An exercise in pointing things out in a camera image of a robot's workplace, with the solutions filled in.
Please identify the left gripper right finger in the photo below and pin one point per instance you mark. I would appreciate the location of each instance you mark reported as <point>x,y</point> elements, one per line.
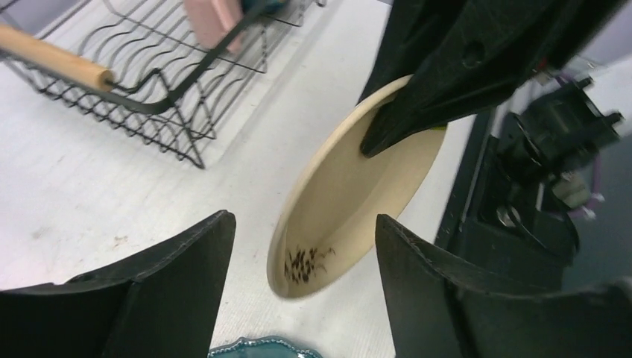
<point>440,305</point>

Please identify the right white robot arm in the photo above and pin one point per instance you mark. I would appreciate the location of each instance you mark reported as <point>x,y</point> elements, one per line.
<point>560,131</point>

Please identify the cream plate with black accent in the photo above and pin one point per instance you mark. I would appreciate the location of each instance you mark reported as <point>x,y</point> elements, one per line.
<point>328,221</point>

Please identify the pink mug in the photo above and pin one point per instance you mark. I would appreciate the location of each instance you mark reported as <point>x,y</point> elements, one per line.
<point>212,20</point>

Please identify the teal scalloped plate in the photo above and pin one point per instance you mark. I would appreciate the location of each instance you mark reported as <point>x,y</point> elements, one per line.
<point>265,347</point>

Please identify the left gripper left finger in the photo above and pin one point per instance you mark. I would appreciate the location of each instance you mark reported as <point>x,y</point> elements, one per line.
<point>160,302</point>

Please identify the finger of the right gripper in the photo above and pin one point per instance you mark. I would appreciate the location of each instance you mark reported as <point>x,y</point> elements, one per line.
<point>461,57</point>

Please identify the black wire dish rack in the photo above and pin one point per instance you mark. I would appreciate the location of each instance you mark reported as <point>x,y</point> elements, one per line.
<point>167,89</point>

